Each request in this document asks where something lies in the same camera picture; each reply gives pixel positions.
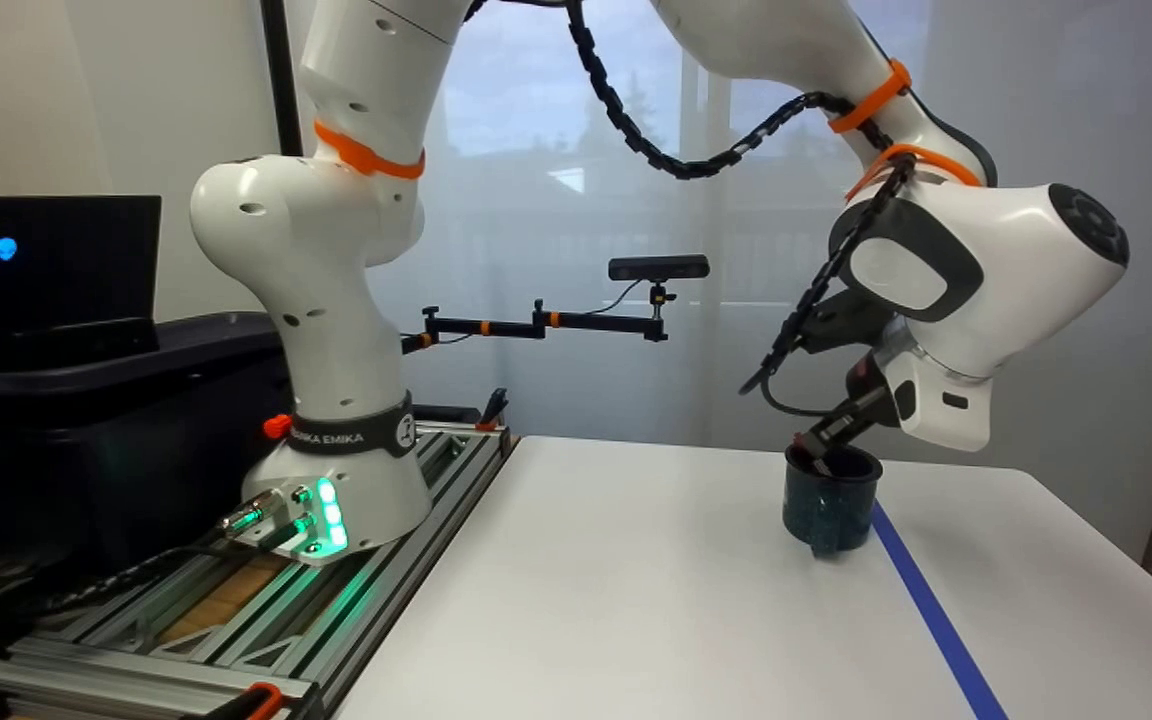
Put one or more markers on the blue tape line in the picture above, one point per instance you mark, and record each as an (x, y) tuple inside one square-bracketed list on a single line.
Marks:
[(958, 657)]

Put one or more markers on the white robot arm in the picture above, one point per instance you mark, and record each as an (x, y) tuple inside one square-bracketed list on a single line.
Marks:
[(932, 270)]

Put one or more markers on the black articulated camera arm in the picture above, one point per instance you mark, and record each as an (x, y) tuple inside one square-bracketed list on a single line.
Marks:
[(542, 323)]

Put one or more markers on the orange clamp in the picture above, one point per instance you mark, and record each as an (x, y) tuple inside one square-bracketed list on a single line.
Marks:
[(262, 703)]

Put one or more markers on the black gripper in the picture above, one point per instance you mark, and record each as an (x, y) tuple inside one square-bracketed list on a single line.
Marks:
[(867, 403)]

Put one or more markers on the black window pole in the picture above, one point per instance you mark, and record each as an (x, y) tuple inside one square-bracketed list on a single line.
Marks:
[(279, 49)]

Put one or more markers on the dark blue cup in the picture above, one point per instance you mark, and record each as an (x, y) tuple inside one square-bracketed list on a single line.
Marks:
[(828, 497)]

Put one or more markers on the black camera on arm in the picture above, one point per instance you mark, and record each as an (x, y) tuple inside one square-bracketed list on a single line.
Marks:
[(659, 270)]

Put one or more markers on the aluminium mounting rail frame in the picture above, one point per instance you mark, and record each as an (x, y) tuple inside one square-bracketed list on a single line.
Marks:
[(230, 617)]

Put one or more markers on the black monitor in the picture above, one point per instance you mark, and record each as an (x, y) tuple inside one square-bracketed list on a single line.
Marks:
[(78, 276)]

